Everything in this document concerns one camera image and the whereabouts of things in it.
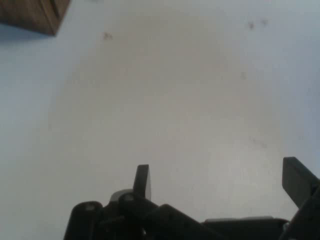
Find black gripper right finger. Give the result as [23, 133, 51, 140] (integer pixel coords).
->
[277, 156, 320, 240]

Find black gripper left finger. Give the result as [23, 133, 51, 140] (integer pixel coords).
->
[62, 164, 208, 240]

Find dark brown wooden cabinet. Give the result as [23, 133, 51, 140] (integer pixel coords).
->
[0, 0, 73, 37]

